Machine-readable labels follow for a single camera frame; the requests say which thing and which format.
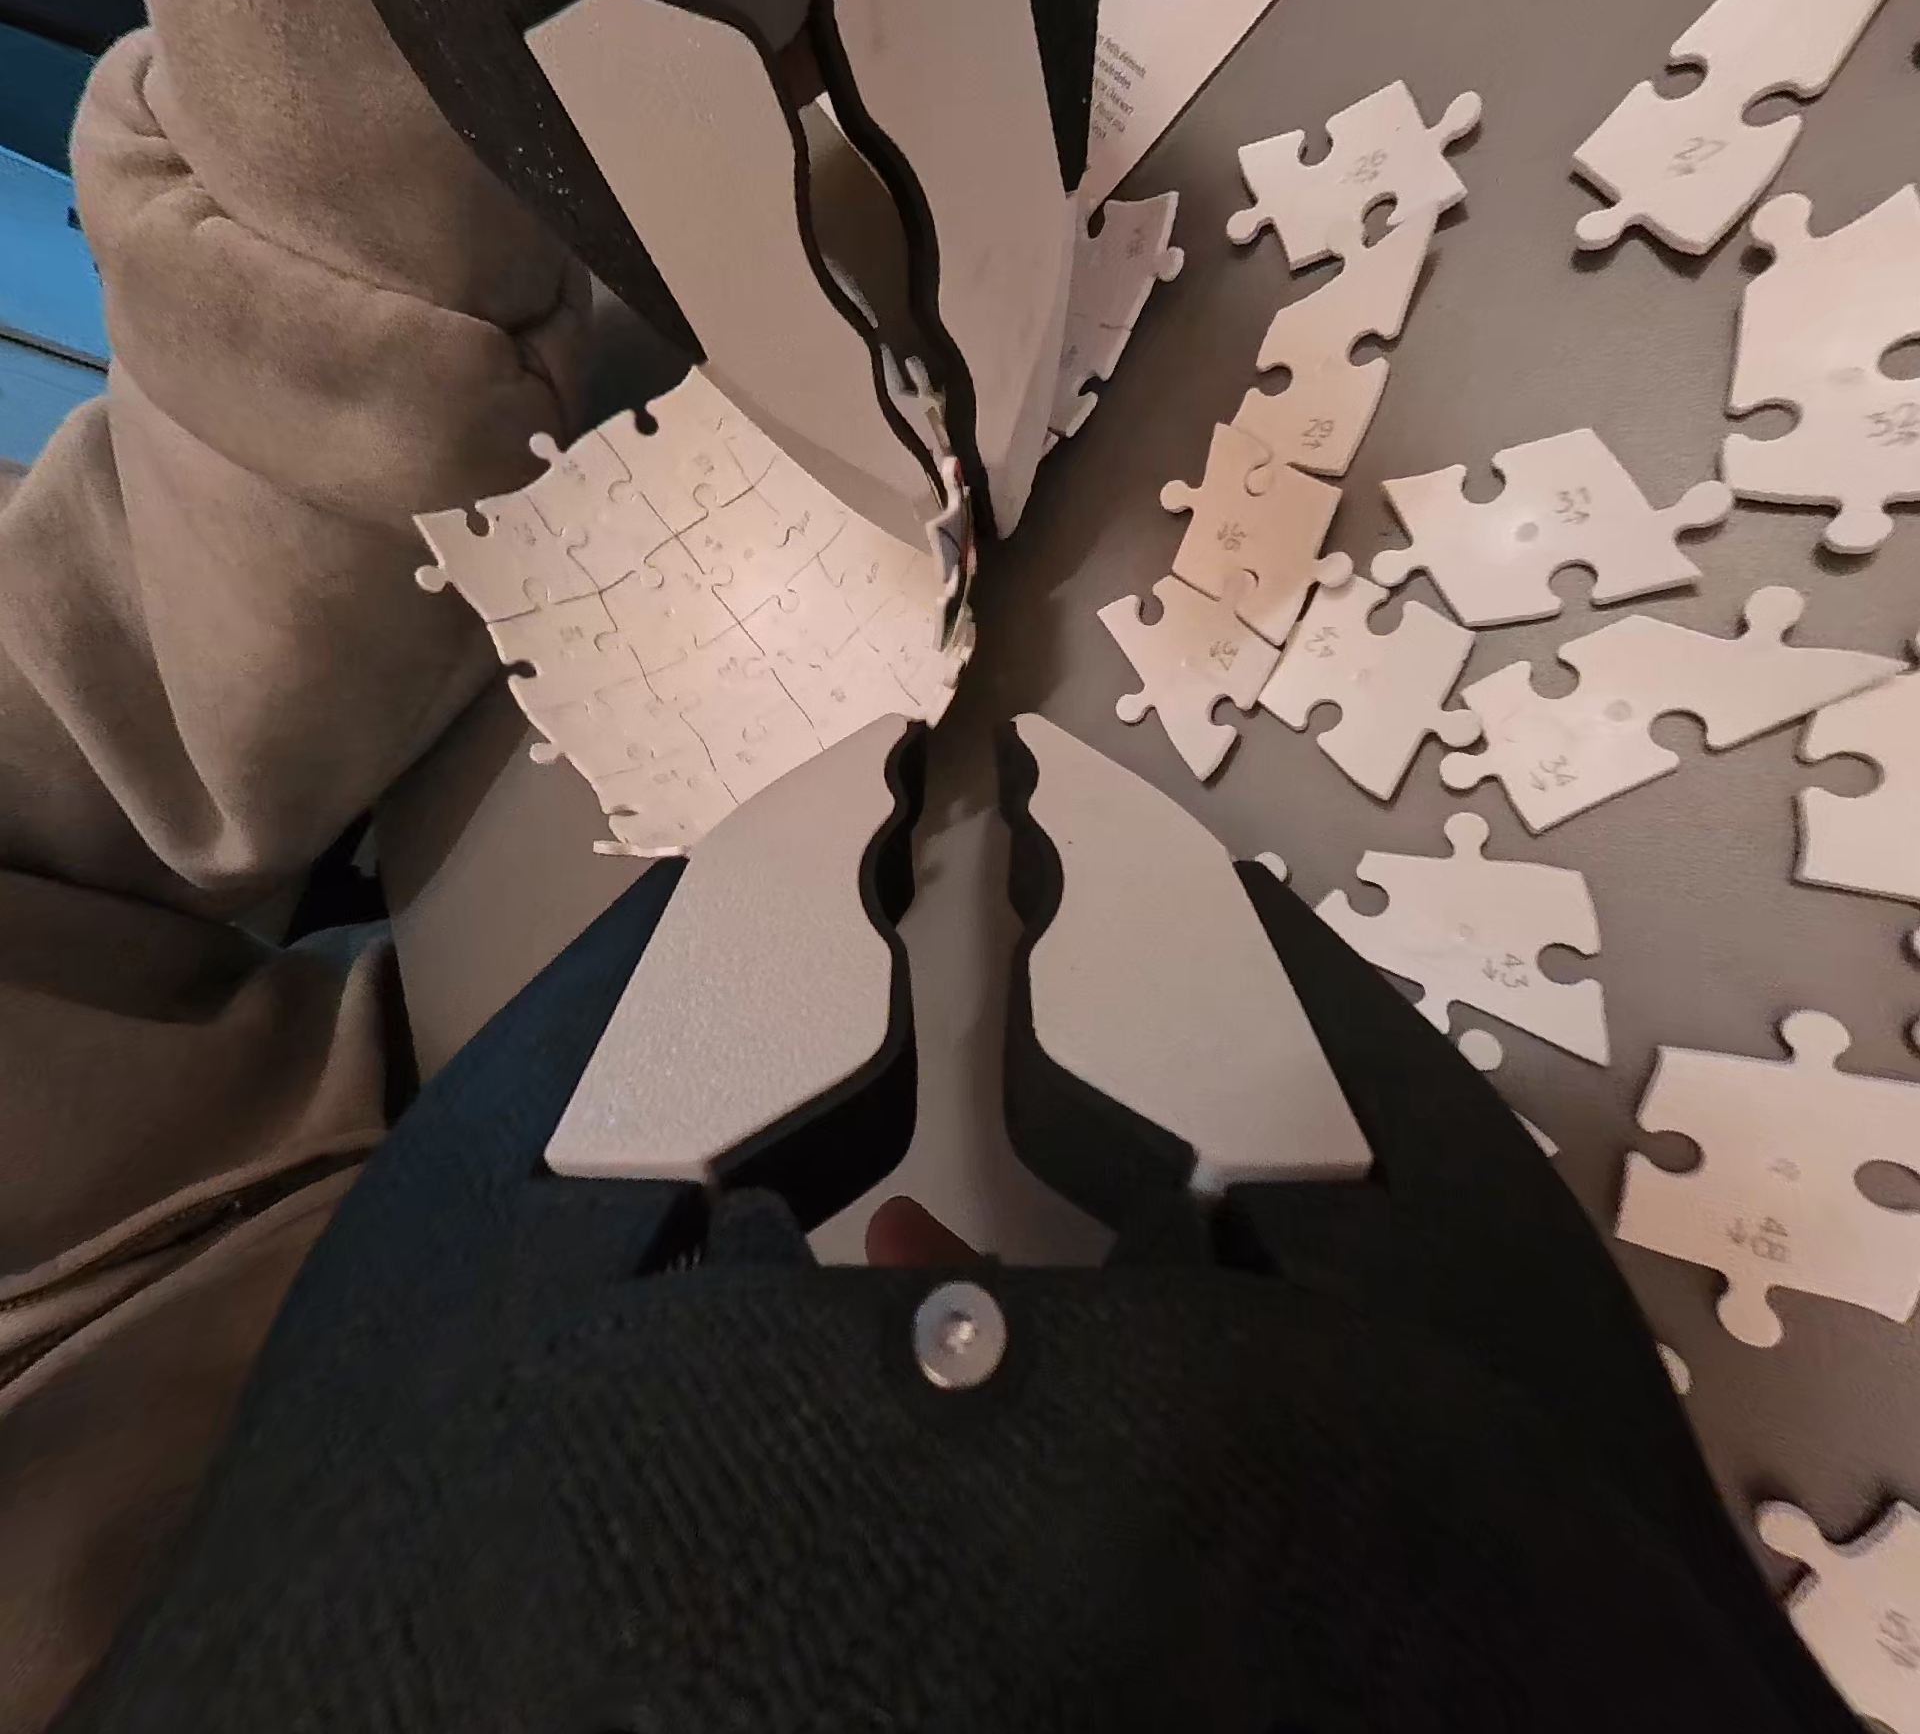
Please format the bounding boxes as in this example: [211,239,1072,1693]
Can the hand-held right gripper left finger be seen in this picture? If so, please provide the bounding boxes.
[539,715,924,1268]

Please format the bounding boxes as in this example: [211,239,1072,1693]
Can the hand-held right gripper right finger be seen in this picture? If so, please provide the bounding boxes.
[1001,715,1380,1268]

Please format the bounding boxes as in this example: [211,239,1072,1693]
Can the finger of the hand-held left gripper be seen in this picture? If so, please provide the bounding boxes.
[521,0,977,567]
[810,0,1081,545]

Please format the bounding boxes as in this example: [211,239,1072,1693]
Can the joined white puzzle strip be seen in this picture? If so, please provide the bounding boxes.
[1049,193,1187,438]

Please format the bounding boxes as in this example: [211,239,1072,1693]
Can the curved white puzzle ball shell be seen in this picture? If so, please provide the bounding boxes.
[411,398,977,858]

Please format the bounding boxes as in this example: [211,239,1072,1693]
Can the person's left forearm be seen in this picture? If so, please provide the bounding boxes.
[65,0,610,897]

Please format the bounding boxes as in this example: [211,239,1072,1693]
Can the scattered loose white puzzle pieces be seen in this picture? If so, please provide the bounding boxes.
[1094,0,1920,1734]

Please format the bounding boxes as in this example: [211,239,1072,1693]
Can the white paper instruction sheet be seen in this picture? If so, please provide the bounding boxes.
[1085,0,1433,215]

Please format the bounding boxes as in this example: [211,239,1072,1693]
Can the blue furniture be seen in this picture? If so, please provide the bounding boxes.
[0,0,151,462]

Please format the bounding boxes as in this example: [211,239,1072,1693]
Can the beige zip hoodie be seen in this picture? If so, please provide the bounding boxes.
[0,414,452,1526]

